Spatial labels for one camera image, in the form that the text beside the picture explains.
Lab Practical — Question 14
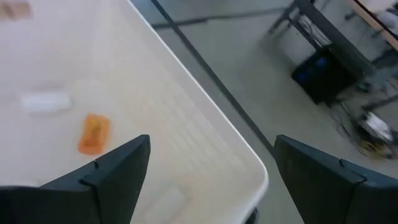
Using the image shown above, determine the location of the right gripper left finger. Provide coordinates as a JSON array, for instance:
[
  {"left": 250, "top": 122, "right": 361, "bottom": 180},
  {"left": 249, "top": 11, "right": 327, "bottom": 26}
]
[{"left": 0, "top": 134, "right": 152, "bottom": 224}]

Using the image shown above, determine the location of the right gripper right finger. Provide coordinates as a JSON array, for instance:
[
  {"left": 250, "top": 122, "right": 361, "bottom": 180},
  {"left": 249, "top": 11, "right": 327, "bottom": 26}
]
[{"left": 273, "top": 134, "right": 398, "bottom": 224}]

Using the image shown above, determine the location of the orange pill bottle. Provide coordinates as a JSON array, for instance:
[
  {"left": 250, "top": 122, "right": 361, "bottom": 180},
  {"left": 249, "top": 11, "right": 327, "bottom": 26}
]
[{"left": 77, "top": 113, "right": 111, "bottom": 156}]

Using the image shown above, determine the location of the white plastic basket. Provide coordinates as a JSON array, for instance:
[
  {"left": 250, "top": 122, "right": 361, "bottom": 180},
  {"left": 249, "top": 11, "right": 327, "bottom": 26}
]
[{"left": 0, "top": 0, "right": 270, "bottom": 224}]

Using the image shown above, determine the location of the white power strip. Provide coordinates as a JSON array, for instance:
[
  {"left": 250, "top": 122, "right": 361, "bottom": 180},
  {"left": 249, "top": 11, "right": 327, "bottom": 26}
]
[{"left": 357, "top": 111, "right": 396, "bottom": 144}]

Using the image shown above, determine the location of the black computer tower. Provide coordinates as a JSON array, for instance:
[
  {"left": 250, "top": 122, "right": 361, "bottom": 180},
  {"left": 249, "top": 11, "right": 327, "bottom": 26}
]
[{"left": 291, "top": 46, "right": 364, "bottom": 105}]

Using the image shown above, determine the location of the wooden table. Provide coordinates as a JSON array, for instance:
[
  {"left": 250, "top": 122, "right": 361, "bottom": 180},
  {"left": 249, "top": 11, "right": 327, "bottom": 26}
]
[{"left": 345, "top": 0, "right": 398, "bottom": 50}]

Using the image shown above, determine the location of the yellow cable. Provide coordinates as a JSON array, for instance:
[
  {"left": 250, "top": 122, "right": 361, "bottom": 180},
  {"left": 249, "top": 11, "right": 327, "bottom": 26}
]
[{"left": 357, "top": 139, "right": 392, "bottom": 160}]

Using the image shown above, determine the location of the dark metal table frame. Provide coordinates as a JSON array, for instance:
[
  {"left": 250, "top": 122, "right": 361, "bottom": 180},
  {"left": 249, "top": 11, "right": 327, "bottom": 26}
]
[{"left": 267, "top": 0, "right": 398, "bottom": 94}]

